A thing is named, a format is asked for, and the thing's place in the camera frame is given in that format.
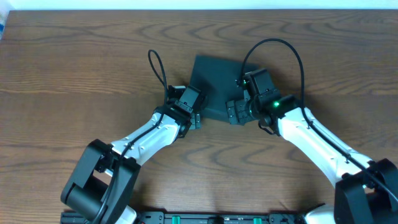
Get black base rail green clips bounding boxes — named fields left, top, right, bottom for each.
left=134, top=212, right=305, bottom=224

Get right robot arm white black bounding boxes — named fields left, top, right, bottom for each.
left=226, top=95, right=397, bottom=223

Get dark green box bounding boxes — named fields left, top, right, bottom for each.
left=190, top=55, right=244, bottom=123

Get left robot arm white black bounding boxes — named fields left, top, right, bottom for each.
left=60, top=90, right=205, bottom=223

